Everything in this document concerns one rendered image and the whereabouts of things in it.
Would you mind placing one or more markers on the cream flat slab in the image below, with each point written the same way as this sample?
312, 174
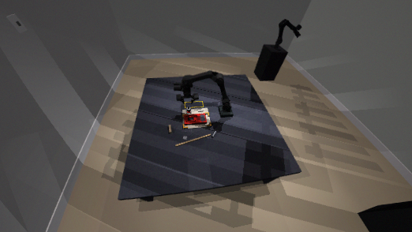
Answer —
197, 111

